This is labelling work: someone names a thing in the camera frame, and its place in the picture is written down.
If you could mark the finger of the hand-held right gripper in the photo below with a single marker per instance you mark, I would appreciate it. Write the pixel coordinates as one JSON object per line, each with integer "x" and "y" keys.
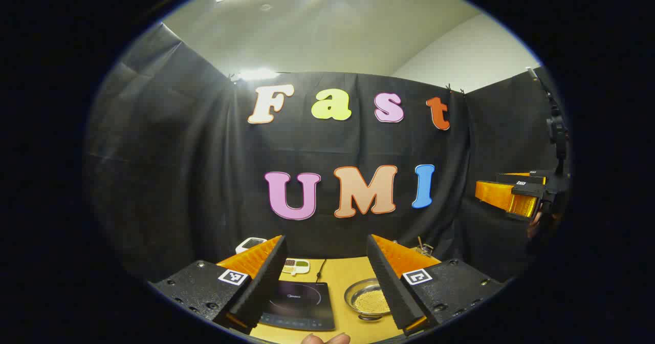
{"x": 494, "y": 193}
{"x": 522, "y": 178}

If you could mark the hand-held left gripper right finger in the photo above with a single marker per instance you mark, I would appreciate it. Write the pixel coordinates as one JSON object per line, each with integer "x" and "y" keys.
{"x": 391, "y": 287}

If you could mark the stainless steel pot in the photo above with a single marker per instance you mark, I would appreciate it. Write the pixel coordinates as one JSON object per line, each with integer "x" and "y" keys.
{"x": 358, "y": 287}

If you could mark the white toaster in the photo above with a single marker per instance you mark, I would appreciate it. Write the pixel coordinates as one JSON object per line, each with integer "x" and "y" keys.
{"x": 250, "y": 244}

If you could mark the glass container with stick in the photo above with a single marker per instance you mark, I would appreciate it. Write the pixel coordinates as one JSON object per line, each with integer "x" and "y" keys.
{"x": 426, "y": 250}

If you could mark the pile of yellow soybeans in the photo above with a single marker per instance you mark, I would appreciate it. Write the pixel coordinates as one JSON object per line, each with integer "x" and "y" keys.
{"x": 371, "y": 302}

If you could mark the white divided plate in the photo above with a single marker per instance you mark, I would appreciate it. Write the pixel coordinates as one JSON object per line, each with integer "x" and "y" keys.
{"x": 297, "y": 270}

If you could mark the black induction cooktop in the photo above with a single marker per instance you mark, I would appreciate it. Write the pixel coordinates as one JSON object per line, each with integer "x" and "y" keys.
{"x": 297, "y": 303}

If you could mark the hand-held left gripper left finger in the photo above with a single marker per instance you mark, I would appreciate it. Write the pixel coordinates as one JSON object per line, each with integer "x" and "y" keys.
{"x": 266, "y": 277}

